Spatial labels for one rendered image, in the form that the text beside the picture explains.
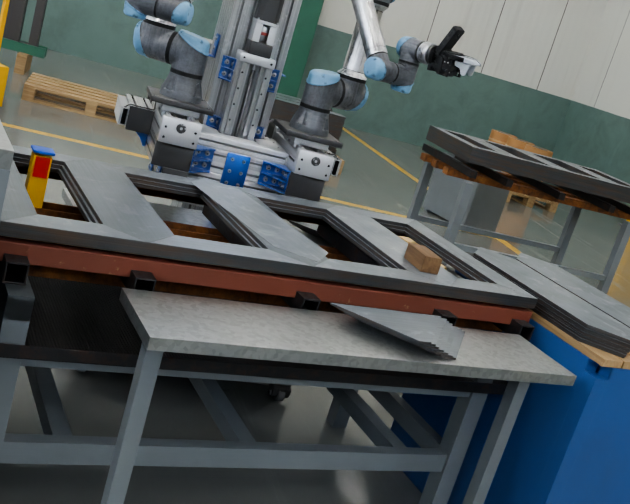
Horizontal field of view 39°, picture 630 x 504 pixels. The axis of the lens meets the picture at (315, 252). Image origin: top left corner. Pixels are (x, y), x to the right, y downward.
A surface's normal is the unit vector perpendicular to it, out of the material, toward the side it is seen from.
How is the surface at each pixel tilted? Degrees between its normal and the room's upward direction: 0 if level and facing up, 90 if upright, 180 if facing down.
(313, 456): 90
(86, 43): 90
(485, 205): 90
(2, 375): 90
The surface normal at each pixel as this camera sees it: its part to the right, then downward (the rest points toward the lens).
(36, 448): 0.40, 0.36
